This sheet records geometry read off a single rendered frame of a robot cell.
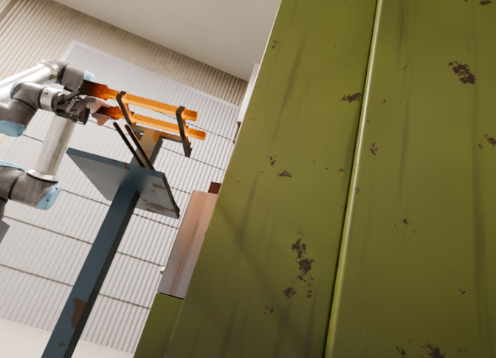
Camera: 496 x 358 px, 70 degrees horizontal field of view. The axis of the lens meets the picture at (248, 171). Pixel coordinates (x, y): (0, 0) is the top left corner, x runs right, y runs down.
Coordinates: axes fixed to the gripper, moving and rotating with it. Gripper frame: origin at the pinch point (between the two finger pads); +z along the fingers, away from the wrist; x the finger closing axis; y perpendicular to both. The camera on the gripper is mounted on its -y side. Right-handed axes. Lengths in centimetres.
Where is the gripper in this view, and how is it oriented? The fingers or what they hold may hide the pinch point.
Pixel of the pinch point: (111, 111)
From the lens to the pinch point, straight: 146.0
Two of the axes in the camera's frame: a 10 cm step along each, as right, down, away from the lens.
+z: 9.6, 2.6, -0.5
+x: 0.7, -4.2, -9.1
